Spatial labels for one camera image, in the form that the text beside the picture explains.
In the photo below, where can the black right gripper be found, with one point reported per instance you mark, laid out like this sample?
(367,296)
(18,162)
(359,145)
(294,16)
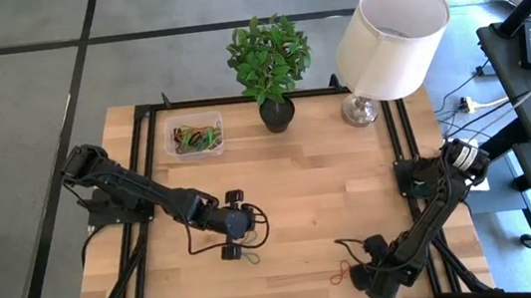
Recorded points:
(390,275)

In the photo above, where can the white shade table lamp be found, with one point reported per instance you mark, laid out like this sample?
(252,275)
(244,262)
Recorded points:
(393,39)

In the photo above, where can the blue rubber band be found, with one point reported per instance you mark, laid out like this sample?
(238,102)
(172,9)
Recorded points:
(258,257)

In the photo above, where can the red rubber band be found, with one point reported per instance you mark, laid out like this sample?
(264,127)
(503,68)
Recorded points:
(344,266)

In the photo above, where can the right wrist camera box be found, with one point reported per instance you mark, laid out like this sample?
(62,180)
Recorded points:
(376,246)

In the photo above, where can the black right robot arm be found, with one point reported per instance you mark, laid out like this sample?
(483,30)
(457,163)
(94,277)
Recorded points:
(433,215)

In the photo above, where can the white yellow power plug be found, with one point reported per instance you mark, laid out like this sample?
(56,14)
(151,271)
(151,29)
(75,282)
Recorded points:
(470,105)

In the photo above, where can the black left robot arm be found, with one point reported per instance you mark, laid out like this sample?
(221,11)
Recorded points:
(140,191)

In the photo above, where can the black caster wheel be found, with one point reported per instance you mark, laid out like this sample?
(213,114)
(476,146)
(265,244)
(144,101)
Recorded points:
(528,241)

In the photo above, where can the clear plastic bin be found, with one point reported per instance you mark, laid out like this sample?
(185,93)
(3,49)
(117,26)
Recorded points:
(216,119)

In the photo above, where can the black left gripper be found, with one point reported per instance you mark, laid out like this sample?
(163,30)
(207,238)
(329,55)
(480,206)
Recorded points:
(223,221)

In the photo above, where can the white paper sheet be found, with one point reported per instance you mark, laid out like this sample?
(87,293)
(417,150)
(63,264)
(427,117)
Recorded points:
(483,187)

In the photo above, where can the green potted plant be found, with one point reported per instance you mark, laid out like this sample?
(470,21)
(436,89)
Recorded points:
(267,58)

